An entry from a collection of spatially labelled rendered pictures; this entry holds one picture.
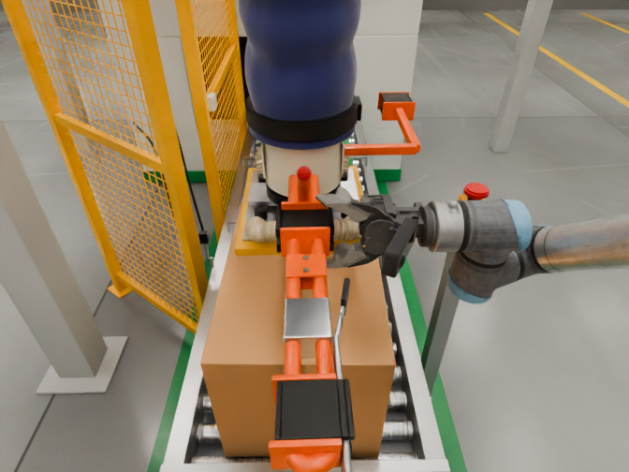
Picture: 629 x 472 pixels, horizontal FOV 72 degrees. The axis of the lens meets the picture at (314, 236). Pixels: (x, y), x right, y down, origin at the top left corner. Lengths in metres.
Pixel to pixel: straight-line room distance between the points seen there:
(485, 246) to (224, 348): 0.56
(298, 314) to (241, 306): 0.45
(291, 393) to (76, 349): 1.67
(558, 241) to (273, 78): 0.57
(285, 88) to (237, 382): 0.60
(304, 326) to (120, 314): 1.97
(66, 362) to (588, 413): 2.21
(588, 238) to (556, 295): 1.88
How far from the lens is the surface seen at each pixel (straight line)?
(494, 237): 0.78
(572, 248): 0.85
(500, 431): 2.06
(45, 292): 1.89
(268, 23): 0.78
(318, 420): 0.49
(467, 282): 0.86
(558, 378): 2.31
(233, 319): 1.01
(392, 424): 1.32
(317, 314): 0.59
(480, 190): 1.33
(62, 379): 2.31
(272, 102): 0.81
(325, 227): 0.71
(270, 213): 0.98
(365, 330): 0.98
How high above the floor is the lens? 1.70
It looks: 38 degrees down
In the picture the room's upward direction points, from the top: straight up
